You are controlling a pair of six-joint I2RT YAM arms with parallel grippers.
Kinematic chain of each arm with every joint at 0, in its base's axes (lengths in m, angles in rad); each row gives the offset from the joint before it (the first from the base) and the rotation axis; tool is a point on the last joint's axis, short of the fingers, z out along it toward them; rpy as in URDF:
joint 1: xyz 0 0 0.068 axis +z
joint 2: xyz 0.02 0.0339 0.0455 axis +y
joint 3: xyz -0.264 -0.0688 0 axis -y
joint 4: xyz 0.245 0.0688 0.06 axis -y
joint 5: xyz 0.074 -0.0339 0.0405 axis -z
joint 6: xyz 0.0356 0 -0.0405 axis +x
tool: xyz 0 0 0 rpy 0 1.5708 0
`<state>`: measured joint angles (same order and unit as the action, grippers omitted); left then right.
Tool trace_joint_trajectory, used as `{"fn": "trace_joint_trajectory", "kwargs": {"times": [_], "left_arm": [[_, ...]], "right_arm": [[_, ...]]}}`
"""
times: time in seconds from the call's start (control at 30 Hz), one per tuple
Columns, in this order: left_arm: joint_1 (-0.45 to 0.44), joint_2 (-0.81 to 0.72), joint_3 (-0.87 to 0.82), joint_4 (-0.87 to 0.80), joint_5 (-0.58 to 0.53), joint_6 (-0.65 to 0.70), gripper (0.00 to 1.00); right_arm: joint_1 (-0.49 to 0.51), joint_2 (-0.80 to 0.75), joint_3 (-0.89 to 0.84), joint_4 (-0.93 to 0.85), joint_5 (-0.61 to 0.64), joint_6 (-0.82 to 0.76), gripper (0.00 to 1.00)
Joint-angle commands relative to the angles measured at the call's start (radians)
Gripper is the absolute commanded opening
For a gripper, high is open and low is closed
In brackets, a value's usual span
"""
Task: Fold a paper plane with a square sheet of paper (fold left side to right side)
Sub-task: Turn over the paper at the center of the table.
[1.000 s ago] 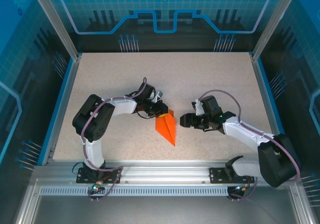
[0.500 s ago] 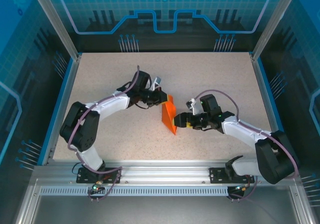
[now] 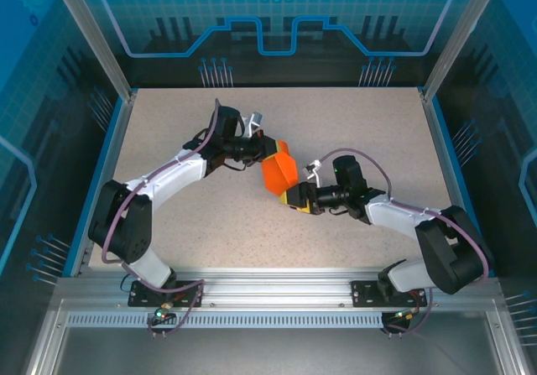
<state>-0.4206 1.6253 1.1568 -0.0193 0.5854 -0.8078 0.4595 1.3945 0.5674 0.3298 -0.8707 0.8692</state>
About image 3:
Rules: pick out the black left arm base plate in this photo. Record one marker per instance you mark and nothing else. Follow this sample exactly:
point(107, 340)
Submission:
point(144, 295)

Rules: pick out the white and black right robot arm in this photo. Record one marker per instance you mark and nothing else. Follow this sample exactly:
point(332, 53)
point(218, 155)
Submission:
point(398, 215)

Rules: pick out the aluminium corner post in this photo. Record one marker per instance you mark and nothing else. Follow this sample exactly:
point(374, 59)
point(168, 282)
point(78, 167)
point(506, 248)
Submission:
point(96, 35)
point(459, 35)

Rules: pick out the aluminium lower frame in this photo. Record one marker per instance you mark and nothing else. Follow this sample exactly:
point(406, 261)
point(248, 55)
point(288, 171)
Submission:
point(45, 343)

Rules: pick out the orange paper sheet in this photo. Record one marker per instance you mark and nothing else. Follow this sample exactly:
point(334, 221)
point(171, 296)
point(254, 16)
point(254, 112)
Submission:
point(281, 173)

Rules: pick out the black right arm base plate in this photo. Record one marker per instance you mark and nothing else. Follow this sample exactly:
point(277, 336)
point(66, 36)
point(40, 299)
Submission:
point(365, 295)

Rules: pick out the aluminium side rail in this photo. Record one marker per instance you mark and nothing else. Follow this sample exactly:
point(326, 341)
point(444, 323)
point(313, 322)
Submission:
point(447, 161)
point(112, 161)

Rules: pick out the grey metal tray panel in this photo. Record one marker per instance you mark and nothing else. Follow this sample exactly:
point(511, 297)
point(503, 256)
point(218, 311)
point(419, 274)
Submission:
point(272, 354)

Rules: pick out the aluminium front beam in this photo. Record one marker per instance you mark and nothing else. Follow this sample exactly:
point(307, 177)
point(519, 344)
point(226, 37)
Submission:
point(277, 287)

